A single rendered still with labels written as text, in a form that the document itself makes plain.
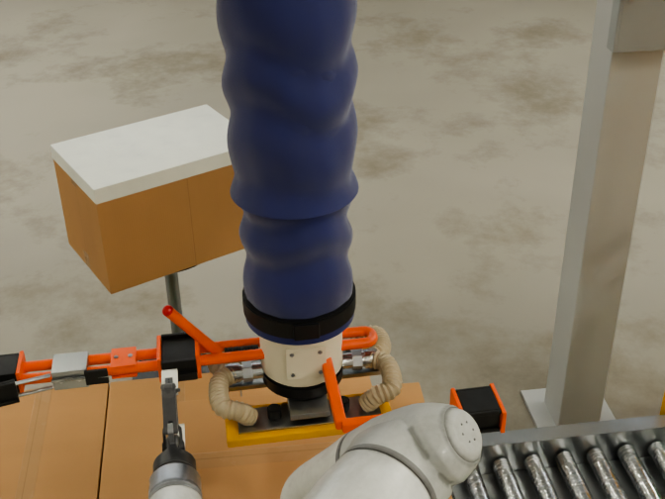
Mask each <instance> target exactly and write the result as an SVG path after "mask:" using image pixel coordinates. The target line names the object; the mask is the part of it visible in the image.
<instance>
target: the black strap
mask: <svg viewBox="0 0 665 499"><path fill-rule="evenodd" d="M355 305H356V290H355V284H354V282H353V287H352V294H351V296H350V298H349V299H348V300H347V301H346V302H345V303H343V304H342V305H341V306H340V307H338V308H337V309H335V310H334V311H332V312H329V313H326V314H324V315H321V316H318V317H315V318H311V319H279V318H277V317H274V316H271V315H268V314H265V313H263V312H260V311H259V310H257V309H256V308H255V307H254V306H253V305H252V304H251V303H250V302H249V301H248V300H247V298H246V295H245V292H244V288H243V290H242V306H243V312H244V315H245V317H246V319H247V320H248V321H249V322H250V323H251V324H252V325H253V326H254V327H255V328H257V329H258V330H259V331H261V332H263V333H265V334H268V335H270V336H274V337H278V338H284V339H294V341H303V340H312V339H319V338H320V336H323V335H326V334H328V333H331V332H333V331H335V330H337V329H339V328H340V327H341V326H343V325H344V324H345V323H347V322H348V321H349V320H350V318H351V317H352V315H353V313H354V311H355Z"/></svg>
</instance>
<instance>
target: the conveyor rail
mask: <svg viewBox="0 0 665 499"><path fill-rule="evenodd" d="M481 436H482V451H481V458H480V461H479V462H478V467H479V469H480V472H481V475H482V474H491V473H495V472H494V470H493V467H492V465H493V463H494V461H495V460H497V459H499V458H506V459H508V460H509V462H510V464H511V466H512V469H513V471H518V470H526V469H525V466H524V464H523V462H524V460H525V459H526V458H527V457H528V456H530V455H533V454H536V455H539V456H540V457H541V460H542V462H543V464H544V466H545V467H554V466H557V464H556V462H555V458H556V456H557V455H558V454H559V453H561V452H563V451H569V452H571V453H572V455H573V457H574V459H575V461H576V463H577V464H582V463H589V462H588V460H587V458H586V455H587V453H588V451H589V450H591V449H595V448H598V449H602V450H603V452H604V454H605V455H606V457H607V459H608V460H618V459H619V457H618V449H619V448H620V447H622V446H624V445H631V446H633V447H634V449H635V450H636V452H637V454H638V456H639V457H646V456H650V454H649V452H648V447H649V446H650V445H651V444H652V443H655V442H662V443H664V445H665V414H664V415H655V416H645V417H636V418H626V419H617V420H607V421H598V422H589V423H579V424H570V425H560V426H551V427H541V428H532V429H522V430H512V431H505V432H504V433H501V432H494V433H485V434H481Z"/></svg>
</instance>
